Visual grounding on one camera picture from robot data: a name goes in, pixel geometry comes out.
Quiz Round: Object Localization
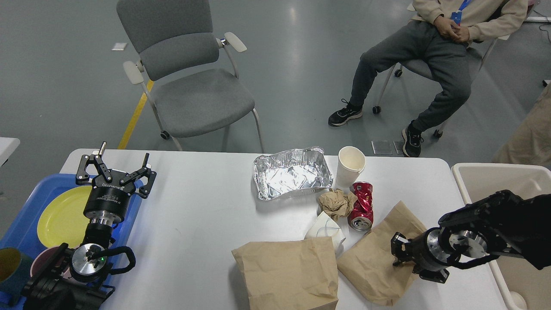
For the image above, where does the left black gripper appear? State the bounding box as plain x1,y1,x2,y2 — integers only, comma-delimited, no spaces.
75,141,157,224

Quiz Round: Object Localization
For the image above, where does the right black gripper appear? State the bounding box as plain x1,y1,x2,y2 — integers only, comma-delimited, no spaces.
391,228,450,284

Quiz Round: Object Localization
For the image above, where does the brown paper bag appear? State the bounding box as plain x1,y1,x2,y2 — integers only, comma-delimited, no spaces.
337,201,427,306
232,237,339,310

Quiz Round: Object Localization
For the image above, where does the yellow plate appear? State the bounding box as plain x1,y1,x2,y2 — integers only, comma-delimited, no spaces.
36,185,92,248

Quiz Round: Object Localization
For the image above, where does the pink mug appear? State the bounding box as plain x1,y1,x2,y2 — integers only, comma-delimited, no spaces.
30,246,65,277

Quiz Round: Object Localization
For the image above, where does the dark teal mug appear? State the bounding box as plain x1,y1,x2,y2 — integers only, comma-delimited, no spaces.
0,247,33,308

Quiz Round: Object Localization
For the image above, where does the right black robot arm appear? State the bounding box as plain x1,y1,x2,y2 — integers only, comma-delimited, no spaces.
390,190,551,284

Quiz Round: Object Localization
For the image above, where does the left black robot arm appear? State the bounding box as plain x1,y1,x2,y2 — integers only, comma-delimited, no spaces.
21,143,157,310

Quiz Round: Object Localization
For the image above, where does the crushed red soda can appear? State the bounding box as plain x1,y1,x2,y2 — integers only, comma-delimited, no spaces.
347,181,374,233

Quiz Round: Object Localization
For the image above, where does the crumpled brown paper ball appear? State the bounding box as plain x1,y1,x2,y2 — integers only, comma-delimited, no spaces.
318,189,358,222

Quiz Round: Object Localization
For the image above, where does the blue plastic tray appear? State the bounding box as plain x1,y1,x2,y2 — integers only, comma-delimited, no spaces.
0,174,145,310

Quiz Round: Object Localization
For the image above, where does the white side table corner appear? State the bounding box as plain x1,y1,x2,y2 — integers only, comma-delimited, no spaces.
0,137,21,167

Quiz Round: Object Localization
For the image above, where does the beige plastic bin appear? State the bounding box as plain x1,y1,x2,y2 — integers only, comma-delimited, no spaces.
451,163,551,310

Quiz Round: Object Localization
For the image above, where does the grey office chair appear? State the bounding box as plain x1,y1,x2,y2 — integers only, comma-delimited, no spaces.
116,0,264,151

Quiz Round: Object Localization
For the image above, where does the aluminium foil tray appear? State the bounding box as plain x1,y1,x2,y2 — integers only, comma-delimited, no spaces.
253,146,333,202

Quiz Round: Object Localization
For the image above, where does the tan cloth at right edge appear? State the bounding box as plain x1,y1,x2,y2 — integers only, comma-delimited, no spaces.
491,84,551,167

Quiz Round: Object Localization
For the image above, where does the white chair under person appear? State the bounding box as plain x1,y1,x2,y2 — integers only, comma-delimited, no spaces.
372,4,513,139

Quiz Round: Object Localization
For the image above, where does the seated person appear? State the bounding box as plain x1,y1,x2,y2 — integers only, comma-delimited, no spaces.
328,0,529,157

